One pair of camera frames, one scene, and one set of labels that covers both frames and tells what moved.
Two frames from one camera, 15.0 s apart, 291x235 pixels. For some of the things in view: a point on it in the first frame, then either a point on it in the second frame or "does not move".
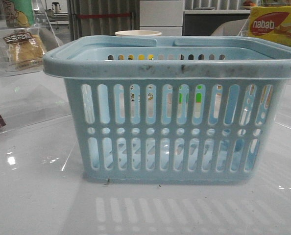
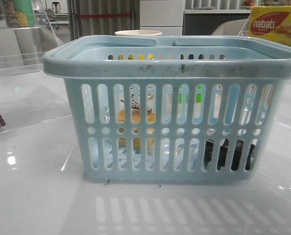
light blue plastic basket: [201, 110] does not move
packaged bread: [25, 51] → [151, 105]
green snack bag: [19, 13] does not move
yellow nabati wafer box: [281, 24] does not move
